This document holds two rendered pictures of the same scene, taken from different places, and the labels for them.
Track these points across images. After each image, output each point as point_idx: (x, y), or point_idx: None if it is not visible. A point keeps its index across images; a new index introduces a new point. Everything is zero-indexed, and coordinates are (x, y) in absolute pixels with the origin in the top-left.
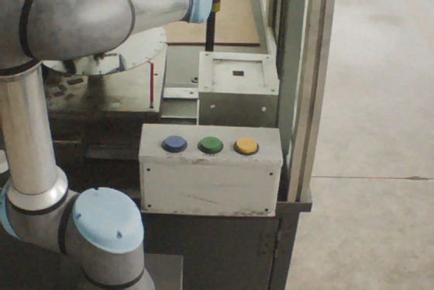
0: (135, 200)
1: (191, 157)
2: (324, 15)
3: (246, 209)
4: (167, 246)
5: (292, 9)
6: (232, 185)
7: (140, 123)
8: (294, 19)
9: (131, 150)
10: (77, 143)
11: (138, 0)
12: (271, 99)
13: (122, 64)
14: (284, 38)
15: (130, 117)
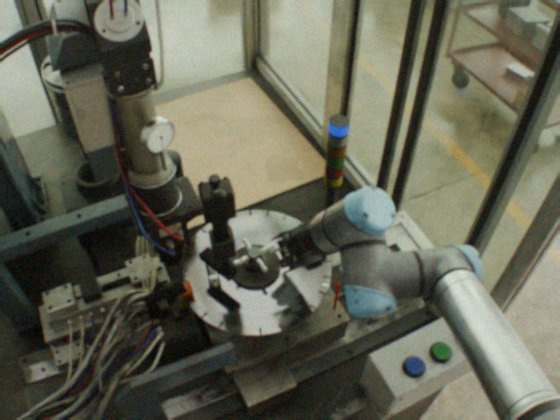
0: (365, 408)
1: (437, 374)
2: (558, 225)
3: (460, 375)
4: (375, 411)
5: (498, 210)
6: (458, 370)
7: (332, 333)
8: (497, 217)
9: (326, 355)
10: (294, 387)
11: (545, 376)
12: None
13: (310, 297)
14: (477, 231)
15: (324, 333)
